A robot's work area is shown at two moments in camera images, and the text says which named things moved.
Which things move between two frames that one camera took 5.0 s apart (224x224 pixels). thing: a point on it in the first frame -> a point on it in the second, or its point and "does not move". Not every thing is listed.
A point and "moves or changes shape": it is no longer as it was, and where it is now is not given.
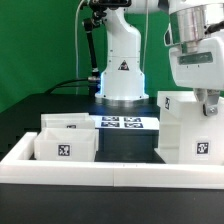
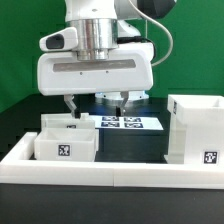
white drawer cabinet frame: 187,136 moves or changes shape
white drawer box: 67,120 does not move
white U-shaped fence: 18,168 does not move
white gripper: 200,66 -> 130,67
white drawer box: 67,144 does not move
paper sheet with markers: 125,122 does not move
